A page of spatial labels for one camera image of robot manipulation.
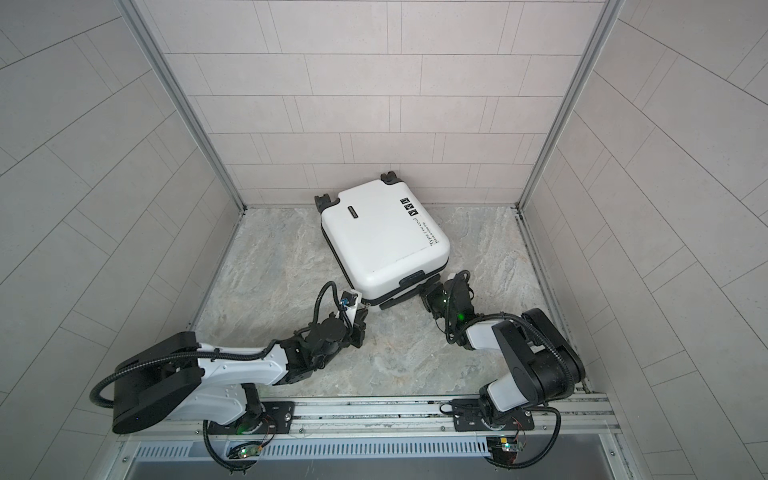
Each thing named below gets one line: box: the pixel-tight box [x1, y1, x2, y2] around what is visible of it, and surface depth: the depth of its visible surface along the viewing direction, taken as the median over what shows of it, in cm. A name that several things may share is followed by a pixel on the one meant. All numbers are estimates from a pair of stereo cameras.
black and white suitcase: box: [315, 171, 451, 312], surface depth 85 cm
